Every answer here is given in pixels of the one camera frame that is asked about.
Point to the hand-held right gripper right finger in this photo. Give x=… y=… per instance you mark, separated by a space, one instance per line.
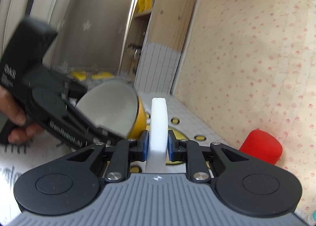
x=170 y=145

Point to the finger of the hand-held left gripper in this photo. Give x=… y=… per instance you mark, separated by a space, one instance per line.
x=84 y=122
x=66 y=85

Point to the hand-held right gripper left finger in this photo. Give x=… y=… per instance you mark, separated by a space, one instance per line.
x=145 y=145

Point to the white sponge block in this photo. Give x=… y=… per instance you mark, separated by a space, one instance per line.
x=159 y=127

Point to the yellow bowl with white inside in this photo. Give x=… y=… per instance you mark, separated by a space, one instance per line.
x=108 y=107

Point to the person's left hand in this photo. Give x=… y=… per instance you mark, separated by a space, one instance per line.
x=12 y=110

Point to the yellow booklet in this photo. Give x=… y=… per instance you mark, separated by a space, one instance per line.
x=79 y=76

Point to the grey flowered curtain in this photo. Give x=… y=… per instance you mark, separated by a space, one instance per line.
x=86 y=31

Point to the black and metal tool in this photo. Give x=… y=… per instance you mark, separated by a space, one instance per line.
x=134 y=49

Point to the red cylindrical speaker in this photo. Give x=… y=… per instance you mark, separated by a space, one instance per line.
x=261 y=147

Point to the yellow plastic reel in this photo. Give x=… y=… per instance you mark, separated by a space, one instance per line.
x=144 y=1

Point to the wooden shelf unit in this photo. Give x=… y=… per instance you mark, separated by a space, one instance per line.
x=170 y=18

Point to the small bottle with teal cap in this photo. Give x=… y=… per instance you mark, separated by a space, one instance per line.
x=314 y=216

